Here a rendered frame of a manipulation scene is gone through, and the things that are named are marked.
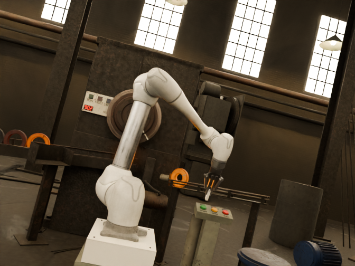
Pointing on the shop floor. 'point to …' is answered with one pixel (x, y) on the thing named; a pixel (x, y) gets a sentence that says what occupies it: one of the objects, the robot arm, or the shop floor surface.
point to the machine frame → (172, 160)
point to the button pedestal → (208, 233)
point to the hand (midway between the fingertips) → (207, 195)
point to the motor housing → (157, 201)
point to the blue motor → (316, 254)
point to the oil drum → (295, 213)
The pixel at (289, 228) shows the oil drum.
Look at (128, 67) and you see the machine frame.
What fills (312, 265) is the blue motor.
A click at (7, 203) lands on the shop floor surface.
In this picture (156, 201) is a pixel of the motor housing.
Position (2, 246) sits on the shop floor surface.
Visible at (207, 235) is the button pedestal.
